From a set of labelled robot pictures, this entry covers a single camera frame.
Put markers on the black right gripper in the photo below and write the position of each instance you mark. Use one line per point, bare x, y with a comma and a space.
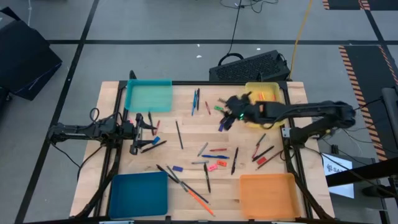
244, 109

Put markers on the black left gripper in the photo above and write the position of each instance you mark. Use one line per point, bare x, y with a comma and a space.
136, 133

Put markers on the light blue eraser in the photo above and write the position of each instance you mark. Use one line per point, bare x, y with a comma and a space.
156, 140

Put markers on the black pen silver rings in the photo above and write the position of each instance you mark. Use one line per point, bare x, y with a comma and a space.
153, 146

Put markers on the dark blue eraser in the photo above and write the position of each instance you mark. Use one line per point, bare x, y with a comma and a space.
177, 168
220, 127

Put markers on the black pencil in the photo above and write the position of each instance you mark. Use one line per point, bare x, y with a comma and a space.
167, 173
179, 134

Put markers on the blue pencil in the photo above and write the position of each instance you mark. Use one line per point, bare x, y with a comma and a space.
194, 102

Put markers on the dark green crayon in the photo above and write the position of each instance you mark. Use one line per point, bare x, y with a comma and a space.
261, 139

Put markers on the grey pen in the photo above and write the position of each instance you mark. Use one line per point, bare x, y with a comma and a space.
202, 149
200, 162

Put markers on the orange eraser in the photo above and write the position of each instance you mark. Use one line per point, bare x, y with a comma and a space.
221, 163

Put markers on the pink eraser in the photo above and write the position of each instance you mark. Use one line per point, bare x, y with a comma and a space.
212, 168

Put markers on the blue plastic bin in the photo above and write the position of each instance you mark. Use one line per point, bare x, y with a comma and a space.
138, 196

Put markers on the brown pencil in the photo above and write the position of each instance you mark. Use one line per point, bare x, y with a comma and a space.
269, 160

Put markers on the black pen white print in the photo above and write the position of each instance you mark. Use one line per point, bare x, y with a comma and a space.
207, 178

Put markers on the orange pencil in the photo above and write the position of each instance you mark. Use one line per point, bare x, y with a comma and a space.
201, 203

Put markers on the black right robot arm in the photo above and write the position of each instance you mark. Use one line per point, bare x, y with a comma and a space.
311, 110

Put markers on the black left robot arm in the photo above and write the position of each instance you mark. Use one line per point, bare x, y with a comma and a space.
77, 130

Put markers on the green eraser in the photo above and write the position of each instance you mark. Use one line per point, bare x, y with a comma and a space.
218, 108

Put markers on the teal translucent plastic bin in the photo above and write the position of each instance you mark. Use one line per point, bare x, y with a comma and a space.
149, 96

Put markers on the yellow translucent plastic bin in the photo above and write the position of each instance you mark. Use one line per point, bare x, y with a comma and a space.
267, 88

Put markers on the black perforated computer case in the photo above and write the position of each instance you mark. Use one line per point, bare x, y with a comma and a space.
248, 68

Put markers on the red eraser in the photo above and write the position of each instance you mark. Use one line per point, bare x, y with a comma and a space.
261, 160

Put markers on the orange translucent plastic bin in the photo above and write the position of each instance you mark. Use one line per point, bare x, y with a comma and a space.
267, 197

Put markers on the white logo sign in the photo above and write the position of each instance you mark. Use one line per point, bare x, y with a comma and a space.
334, 168

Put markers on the large black case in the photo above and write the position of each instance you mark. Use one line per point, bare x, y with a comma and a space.
25, 59

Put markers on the black hazard striped floor mat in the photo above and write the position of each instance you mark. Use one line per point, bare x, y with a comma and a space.
345, 3
370, 93

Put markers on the black crossbar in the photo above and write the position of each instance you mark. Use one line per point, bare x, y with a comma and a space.
360, 172

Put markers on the grey post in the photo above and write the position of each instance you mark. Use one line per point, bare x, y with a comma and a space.
391, 112

